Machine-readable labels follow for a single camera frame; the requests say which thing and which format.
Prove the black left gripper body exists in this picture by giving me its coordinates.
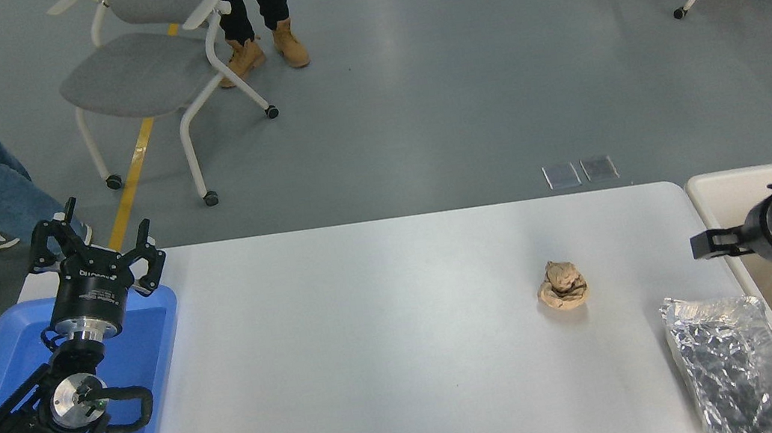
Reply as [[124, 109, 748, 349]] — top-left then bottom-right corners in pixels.
[[41, 244, 144, 337]]

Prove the clear floor plate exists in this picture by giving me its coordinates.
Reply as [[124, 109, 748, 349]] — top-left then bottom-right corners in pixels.
[[542, 161, 583, 191], [580, 153, 620, 184]]

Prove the crumpled tan paper ball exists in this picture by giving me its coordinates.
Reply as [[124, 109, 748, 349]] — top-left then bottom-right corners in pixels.
[[533, 256, 592, 313]]

